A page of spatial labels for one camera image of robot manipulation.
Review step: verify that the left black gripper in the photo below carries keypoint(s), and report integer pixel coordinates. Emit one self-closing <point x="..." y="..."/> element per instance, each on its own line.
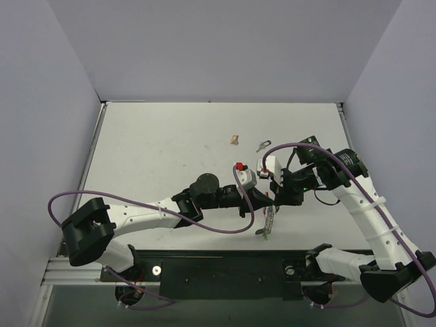
<point x="245" y="201"/>

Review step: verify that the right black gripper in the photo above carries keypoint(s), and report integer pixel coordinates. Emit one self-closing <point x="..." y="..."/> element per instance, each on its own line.
<point x="284" y="187"/>

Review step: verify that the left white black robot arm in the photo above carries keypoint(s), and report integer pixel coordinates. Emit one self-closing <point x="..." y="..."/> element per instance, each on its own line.
<point x="90" y="233"/>

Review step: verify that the key with black tag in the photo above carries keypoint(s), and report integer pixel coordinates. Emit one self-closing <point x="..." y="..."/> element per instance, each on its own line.
<point x="263" y="145"/>

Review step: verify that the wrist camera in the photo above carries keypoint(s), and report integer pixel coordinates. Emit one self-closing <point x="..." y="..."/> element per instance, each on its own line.
<point x="245" y="177"/>
<point x="272" y="169"/>

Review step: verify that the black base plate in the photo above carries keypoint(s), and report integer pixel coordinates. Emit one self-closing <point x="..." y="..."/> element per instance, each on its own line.
<point x="223" y="274"/>

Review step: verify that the red handle spring keyring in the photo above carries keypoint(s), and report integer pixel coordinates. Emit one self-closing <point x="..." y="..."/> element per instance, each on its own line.
<point x="269" y="215"/>

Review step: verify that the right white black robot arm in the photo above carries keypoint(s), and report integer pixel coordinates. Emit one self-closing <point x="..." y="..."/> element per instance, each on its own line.
<point x="395" y="261"/>

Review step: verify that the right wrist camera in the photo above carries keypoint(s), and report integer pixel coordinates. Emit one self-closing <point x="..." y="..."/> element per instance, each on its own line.
<point x="272" y="169"/>

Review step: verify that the aluminium frame rail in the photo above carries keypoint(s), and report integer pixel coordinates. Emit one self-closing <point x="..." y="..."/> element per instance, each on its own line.
<point x="59" y="272"/>

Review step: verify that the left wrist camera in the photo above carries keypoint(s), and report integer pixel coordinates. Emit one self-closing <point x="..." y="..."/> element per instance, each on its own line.
<point x="245" y="177"/>

